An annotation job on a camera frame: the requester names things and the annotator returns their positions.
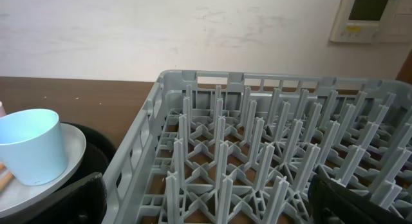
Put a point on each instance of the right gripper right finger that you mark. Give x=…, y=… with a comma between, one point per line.
x=333, y=203

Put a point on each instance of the pink cup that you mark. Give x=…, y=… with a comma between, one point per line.
x=2, y=110

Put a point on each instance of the grey plate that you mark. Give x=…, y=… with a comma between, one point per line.
x=17, y=196

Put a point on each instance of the wooden chopstick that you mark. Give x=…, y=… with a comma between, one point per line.
x=6, y=180
x=2, y=167

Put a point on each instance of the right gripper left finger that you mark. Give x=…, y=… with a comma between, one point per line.
x=83, y=201

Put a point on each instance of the wall control panel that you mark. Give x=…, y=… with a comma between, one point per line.
x=369, y=21

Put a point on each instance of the blue cup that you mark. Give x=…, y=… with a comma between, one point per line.
x=32, y=147

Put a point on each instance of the round black tray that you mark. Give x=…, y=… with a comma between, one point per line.
x=98, y=154

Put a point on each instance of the grey dishwasher rack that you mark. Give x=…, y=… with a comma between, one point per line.
x=222, y=147

